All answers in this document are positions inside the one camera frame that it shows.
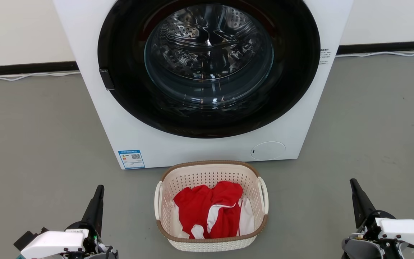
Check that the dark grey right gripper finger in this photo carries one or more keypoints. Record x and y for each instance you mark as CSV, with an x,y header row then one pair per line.
x,y
362,207

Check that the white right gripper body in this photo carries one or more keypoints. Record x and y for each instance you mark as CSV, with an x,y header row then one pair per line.
x,y
406,230

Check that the black round glass door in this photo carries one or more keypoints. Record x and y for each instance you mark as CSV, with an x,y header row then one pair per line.
x,y
207,122

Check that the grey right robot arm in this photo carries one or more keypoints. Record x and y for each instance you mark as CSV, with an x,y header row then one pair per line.
x,y
359,250

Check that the black baseboard strip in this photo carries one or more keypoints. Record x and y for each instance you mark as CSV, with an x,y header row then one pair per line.
x,y
386,47
27,68

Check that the small printed text sticker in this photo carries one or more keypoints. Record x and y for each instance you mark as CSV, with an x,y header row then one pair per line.
x,y
324,56

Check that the round white filter cover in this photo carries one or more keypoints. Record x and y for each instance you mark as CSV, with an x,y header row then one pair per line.
x,y
268,151

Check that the blue energy label sticker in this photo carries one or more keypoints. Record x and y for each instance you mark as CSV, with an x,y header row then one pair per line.
x,y
131,159

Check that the cream perforated laundry basket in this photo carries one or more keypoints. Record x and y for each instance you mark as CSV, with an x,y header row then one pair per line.
x,y
210,245

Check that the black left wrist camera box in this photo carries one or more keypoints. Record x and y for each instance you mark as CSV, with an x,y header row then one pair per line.
x,y
25,240

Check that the steel washing drum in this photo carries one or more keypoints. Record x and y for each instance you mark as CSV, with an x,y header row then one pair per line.
x,y
207,43

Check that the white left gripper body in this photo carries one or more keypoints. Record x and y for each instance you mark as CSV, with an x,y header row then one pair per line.
x,y
54,242

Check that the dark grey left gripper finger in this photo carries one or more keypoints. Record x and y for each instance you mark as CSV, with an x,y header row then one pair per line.
x,y
95,212

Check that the red garment with white stripe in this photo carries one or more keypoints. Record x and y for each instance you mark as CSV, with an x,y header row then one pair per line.
x,y
196,208

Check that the white front-load washing machine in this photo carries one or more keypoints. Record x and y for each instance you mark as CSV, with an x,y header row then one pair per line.
x,y
138,144

